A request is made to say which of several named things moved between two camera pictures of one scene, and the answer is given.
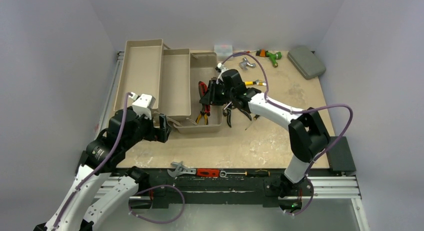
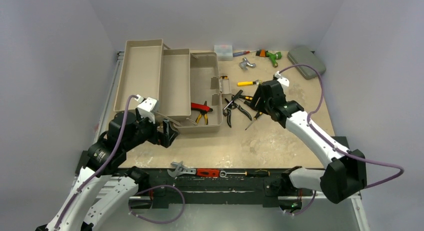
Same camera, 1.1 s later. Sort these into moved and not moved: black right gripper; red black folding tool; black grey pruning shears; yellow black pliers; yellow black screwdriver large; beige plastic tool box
Moved: red black folding tool; black right gripper
Not moved: yellow black screwdriver large; beige plastic tool box; yellow black pliers; black grey pruning shears
